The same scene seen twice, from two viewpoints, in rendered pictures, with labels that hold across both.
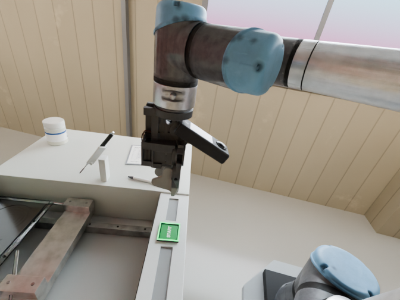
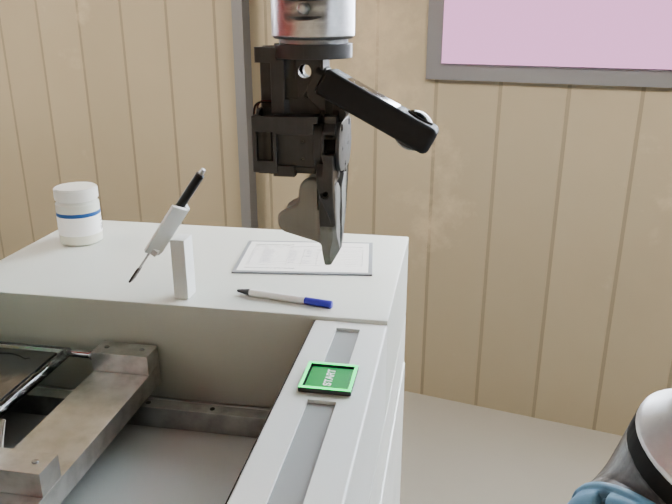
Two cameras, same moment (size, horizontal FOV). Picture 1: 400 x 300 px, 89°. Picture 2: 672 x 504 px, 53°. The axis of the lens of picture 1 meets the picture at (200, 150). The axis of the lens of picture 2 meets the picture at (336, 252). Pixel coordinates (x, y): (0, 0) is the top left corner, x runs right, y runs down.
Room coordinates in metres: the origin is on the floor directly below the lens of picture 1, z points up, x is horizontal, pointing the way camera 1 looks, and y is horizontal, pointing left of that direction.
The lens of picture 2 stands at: (-0.26, -0.13, 1.33)
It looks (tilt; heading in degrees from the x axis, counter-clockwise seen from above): 19 degrees down; 15
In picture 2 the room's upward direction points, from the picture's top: straight up
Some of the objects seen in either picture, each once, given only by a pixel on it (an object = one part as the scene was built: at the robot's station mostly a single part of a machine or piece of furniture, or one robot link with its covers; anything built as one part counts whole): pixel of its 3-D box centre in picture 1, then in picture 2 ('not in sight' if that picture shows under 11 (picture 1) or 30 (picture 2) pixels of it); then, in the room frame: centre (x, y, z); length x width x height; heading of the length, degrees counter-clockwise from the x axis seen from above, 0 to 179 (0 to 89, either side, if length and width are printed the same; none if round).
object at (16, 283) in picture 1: (22, 286); (14, 470); (0.21, 0.34, 0.89); 0.08 x 0.03 x 0.03; 95
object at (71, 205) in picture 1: (78, 205); (125, 357); (0.45, 0.36, 0.89); 0.08 x 0.03 x 0.03; 95
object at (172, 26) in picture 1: (180, 46); not in sight; (0.35, 0.06, 1.41); 0.09 x 0.08 x 0.11; 57
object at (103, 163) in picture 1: (98, 161); (170, 248); (0.52, 0.31, 1.03); 0.06 x 0.04 x 0.13; 95
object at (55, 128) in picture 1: (55, 131); (78, 213); (0.69, 0.58, 1.01); 0.07 x 0.07 x 0.10
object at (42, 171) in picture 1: (113, 170); (204, 301); (0.66, 0.34, 0.89); 0.62 x 0.35 x 0.14; 95
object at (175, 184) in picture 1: (176, 168); (327, 179); (0.33, 0.04, 1.19); 0.05 x 0.02 x 0.09; 5
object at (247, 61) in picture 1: (239, 59); not in sight; (0.31, -0.03, 1.40); 0.11 x 0.11 x 0.08; 57
